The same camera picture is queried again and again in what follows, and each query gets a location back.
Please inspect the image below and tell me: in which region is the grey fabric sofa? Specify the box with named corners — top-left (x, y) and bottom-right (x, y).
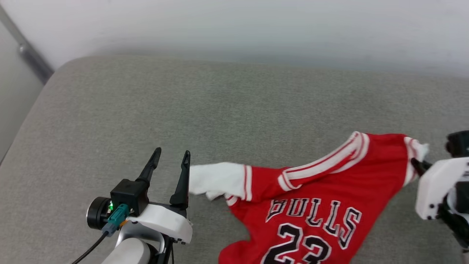
top-left (0, 54), bottom-right (469, 264)

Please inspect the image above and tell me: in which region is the thin black cable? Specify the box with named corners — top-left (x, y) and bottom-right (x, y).
top-left (71, 231), bottom-right (110, 264)

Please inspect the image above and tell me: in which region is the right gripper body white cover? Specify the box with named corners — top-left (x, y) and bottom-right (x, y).
top-left (415, 130), bottom-right (469, 250)

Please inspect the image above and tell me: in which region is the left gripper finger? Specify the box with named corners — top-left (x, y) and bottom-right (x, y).
top-left (136, 147), bottom-right (162, 184)
top-left (169, 150), bottom-right (191, 210)

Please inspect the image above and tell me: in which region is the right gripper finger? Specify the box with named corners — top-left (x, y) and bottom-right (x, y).
top-left (411, 158), bottom-right (432, 177)

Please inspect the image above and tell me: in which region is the teal cable plug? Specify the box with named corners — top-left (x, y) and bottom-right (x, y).
top-left (102, 204), bottom-right (130, 236)

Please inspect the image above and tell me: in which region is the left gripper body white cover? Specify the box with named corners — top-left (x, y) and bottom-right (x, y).
top-left (86, 197), bottom-right (193, 264)

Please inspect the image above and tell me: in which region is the grey metal wall strip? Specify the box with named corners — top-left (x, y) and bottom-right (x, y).
top-left (0, 4), bottom-right (55, 85)

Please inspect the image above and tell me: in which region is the red Bulls 23 jersey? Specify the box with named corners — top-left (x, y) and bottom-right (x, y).
top-left (188, 131), bottom-right (430, 264)

